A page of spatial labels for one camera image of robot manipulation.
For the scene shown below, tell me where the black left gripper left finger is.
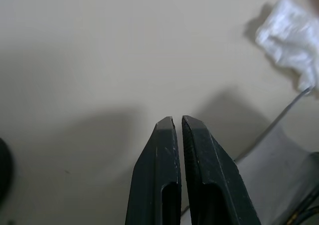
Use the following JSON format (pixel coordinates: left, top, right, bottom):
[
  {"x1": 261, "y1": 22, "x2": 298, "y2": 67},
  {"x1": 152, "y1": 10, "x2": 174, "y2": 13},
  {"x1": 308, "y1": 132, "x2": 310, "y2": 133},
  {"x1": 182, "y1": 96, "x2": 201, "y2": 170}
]
[{"x1": 124, "y1": 116, "x2": 182, "y2": 225}]

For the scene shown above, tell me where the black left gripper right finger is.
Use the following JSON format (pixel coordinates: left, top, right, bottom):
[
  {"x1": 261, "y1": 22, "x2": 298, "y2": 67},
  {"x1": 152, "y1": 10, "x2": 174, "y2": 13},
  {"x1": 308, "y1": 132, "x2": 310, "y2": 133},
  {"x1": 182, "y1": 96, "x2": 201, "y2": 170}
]
[{"x1": 181, "y1": 115, "x2": 262, "y2": 225}]

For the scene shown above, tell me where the white gloved hand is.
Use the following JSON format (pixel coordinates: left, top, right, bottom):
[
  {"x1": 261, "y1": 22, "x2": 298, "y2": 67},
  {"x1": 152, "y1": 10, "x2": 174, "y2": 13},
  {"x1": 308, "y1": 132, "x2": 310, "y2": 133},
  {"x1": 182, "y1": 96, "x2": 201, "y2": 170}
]
[{"x1": 255, "y1": 0, "x2": 319, "y2": 94}]

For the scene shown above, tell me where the black rounded object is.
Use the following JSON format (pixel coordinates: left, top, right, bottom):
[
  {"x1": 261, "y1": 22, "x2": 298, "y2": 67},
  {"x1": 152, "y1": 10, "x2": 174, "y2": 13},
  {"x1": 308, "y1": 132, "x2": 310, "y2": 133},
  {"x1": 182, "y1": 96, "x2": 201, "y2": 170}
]
[{"x1": 0, "y1": 137, "x2": 13, "y2": 207}]

